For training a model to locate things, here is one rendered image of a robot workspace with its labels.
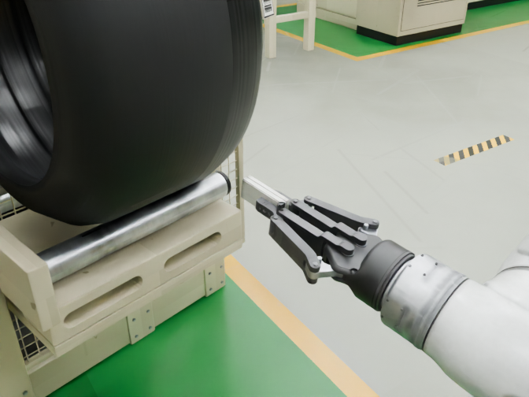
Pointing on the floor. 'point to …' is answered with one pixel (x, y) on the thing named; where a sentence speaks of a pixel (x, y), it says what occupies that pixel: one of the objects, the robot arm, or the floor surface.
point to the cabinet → (409, 19)
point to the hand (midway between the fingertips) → (264, 198)
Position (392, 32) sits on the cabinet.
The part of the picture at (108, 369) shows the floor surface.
